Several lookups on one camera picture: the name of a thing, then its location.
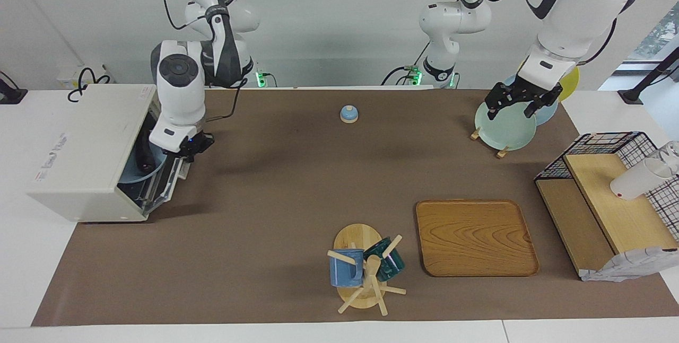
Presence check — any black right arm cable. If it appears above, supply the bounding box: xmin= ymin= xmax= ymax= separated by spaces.
xmin=161 ymin=0 xmax=243 ymax=122

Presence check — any brown table mat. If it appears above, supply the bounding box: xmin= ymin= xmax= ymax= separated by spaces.
xmin=31 ymin=87 xmax=679 ymax=327

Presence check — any black base cable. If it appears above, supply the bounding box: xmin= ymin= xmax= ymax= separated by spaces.
xmin=381 ymin=38 xmax=431 ymax=87

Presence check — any dark green mug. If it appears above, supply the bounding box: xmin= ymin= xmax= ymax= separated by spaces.
xmin=363 ymin=237 xmax=405 ymax=282

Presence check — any black oven power cable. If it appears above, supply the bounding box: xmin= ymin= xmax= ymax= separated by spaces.
xmin=67 ymin=67 xmax=112 ymax=103

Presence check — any light blue racked plate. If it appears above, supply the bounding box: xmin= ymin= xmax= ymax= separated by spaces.
xmin=504 ymin=75 xmax=559 ymax=126

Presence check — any wooden plate rack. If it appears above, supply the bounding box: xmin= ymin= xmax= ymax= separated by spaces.
xmin=469 ymin=126 xmax=518 ymax=160

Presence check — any wooden serving tray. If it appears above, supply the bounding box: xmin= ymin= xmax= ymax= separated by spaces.
xmin=416 ymin=199 xmax=540 ymax=278

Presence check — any glass oven door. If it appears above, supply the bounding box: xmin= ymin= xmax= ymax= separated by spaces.
xmin=139 ymin=139 xmax=190 ymax=215

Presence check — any white toaster oven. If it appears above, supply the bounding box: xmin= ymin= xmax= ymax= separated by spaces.
xmin=27 ymin=84 xmax=162 ymax=223

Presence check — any white cup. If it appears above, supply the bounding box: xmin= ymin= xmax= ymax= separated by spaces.
xmin=610 ymin=157 xmax=672 ymax=200

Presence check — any clear glass cup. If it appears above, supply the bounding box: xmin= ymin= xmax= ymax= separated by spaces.
xmin=658 ymin=140 xmax=679 ymax=175

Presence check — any blue mug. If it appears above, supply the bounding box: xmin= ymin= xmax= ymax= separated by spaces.
xmin=329 ymin=249 xmax=365 ymax=287

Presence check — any yellow plate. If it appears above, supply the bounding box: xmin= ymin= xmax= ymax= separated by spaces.
xmin=557 ymin=66 xmax=580 ymax=102

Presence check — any pale green plate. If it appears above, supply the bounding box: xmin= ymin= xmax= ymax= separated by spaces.
xmin=475 ymin=95 xmax=537 ymax=151

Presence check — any wooden mug tree stand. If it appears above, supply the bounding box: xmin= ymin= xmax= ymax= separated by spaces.
xmin=327 ymin=224 xmax=407 ymax=316

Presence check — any black desk clamp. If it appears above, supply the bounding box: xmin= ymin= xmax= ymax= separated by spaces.
xmin=0 ymin=70 xmax=28 ymax=105

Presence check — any white wall socket box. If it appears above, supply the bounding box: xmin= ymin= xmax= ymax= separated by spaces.
xmin=57 ymin=65 xmax=115 ymax=90

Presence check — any wire and wood shelf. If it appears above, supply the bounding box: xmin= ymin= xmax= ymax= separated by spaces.
xmin=535 ymin=131 xmax=679 ymax=283

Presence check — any dark purple eggplant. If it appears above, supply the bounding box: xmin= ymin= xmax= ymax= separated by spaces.
xmin=136 ymin=134 xmax=155 ymax=173

